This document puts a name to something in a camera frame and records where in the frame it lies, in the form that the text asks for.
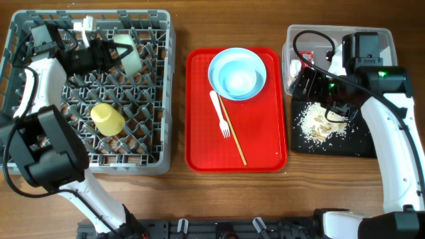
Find yellow plastic cup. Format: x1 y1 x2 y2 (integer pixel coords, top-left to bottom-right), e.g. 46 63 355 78
90 103 125 136

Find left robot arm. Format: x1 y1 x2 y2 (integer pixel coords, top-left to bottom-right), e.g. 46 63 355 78
1 24 149 238

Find white plastic fork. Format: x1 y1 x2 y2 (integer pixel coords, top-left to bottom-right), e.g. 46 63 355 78
209 90 230 138

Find rice food waste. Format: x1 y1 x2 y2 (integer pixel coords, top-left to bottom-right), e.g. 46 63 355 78
296 103 349 145

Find red serving tray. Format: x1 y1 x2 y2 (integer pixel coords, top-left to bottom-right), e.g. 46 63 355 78
185 47 288 173

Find clear plastic bin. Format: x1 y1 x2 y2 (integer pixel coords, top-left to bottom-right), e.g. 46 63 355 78
282 25 398 96

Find light blue plate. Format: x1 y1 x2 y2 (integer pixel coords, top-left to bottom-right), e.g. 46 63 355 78
208 48 267 101

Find wooden chopstick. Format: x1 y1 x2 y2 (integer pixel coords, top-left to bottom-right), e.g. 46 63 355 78
218 95 248 166

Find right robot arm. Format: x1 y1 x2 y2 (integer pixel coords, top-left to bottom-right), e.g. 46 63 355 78
293 32 424 238

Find light blue bowl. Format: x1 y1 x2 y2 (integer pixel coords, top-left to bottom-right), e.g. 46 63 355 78
218 60 257 96

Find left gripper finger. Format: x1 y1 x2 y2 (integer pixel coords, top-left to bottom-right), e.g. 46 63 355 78
109 51 131 68
106 40 133 53

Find green bowl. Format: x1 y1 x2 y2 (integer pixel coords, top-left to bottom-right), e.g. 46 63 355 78
112 35 142 76

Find red sauce packet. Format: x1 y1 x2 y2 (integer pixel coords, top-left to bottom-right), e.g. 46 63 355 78
298 50 314 68

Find white napkin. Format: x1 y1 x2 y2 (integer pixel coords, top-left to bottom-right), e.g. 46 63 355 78
290 59 302 78

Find black waste tray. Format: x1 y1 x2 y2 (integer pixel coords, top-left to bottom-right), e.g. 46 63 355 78
291 100 376 158

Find grey dishwasher rack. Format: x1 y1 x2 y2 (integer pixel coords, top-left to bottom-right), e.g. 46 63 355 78
1 9 176 175

